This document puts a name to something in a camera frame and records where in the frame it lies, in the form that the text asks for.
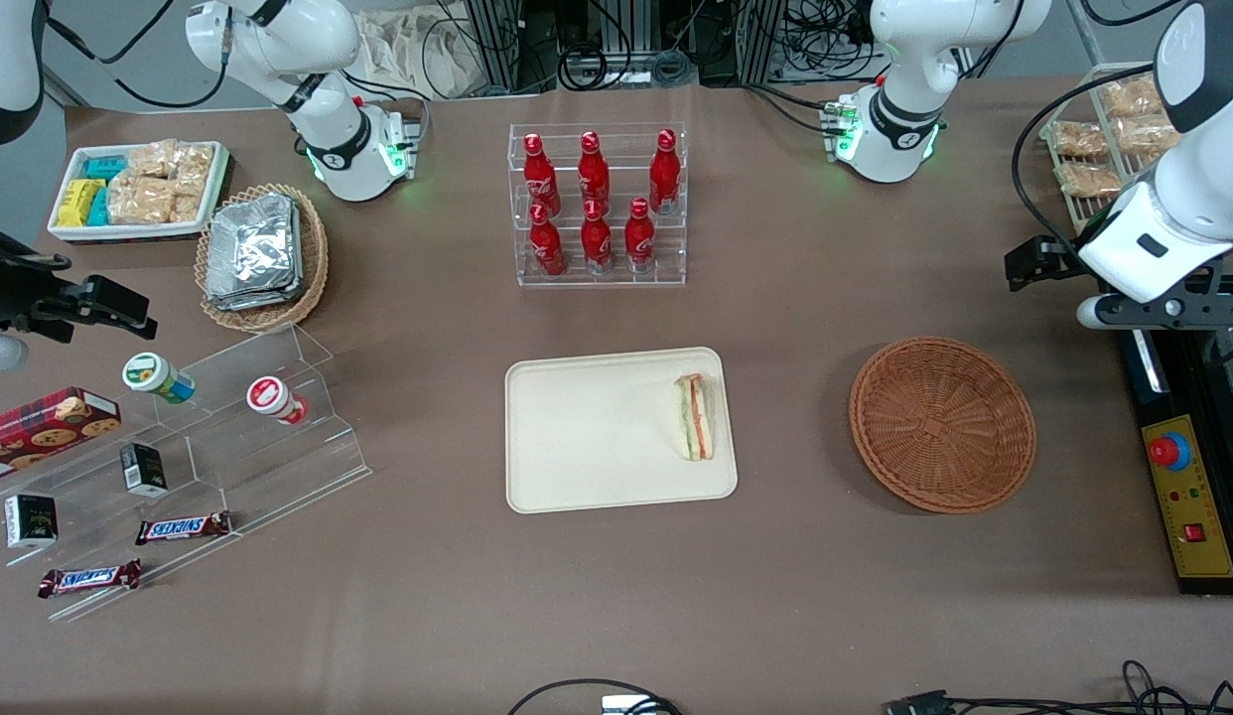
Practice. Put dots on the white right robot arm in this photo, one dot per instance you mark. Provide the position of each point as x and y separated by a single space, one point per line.
329 129

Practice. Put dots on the beige plastic tray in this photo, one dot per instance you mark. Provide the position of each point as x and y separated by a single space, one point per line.
597 437

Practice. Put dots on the clear acrylic bottle rack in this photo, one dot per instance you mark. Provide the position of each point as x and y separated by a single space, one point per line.
666 248

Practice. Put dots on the yellow snack packet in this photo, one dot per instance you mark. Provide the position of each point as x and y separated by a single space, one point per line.
78 202

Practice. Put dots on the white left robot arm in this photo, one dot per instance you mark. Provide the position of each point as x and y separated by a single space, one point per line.
1202 199

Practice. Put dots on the green sunflower lid cup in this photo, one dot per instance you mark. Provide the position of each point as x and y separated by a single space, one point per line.
150 372

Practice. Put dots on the triangular sandwich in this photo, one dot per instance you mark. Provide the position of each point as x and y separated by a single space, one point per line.
694 417

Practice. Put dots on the clear bag of brown snacks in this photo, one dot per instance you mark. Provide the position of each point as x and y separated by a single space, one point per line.
1131 97
1091 181
1078 139
1141 137

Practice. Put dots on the light tan wicker basket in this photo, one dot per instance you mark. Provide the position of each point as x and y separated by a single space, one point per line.
314 268

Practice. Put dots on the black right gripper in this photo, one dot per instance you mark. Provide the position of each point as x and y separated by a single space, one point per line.
11 288

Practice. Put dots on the aluminium frame post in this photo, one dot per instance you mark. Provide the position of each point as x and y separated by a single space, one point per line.
760 40
497 45

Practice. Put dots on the dark brown wicker basket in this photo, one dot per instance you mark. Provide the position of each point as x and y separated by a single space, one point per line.
939 427

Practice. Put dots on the small grey plug adapter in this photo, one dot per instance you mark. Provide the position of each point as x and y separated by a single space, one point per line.
626 706

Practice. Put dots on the clear acrylic stepped shelf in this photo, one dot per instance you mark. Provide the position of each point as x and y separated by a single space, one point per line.
249 467

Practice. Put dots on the red cola bottle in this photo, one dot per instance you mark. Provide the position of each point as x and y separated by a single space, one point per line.
639 238
594 174
548 248
664 174
597 243
540 179

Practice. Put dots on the teal snack packet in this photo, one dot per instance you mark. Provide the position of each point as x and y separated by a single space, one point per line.
105 167
100 209

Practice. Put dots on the beige crumpled cloth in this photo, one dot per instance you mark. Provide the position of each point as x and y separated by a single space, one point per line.
418 50

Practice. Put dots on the red strawberry lid cup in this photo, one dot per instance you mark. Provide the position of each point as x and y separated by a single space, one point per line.
269 395

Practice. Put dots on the white rectangular snack bin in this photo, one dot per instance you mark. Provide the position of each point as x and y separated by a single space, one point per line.
130 231

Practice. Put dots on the small black white-sided box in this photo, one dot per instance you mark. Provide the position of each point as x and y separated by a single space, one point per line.
31 521

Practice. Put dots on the clear bag of beige crackers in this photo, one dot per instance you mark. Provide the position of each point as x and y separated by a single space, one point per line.
140 201
187 209
195 169
152 159

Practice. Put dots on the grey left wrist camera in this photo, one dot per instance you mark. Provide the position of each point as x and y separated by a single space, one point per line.
1143 313

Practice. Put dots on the silver foil packet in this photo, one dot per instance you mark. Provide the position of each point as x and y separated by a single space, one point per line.
294 288
251 243

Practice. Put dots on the small black barcode box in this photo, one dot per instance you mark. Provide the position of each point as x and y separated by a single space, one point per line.
143 470

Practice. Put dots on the red tartan cookie box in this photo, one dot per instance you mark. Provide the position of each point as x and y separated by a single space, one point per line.
41 432

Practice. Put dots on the yellow control box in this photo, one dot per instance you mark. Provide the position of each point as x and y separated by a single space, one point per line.
1217 588

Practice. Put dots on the brown Snickers bar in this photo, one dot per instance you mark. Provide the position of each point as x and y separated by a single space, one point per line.
88 578
183 528

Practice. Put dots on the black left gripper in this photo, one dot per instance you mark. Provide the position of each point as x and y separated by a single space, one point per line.
1057 255

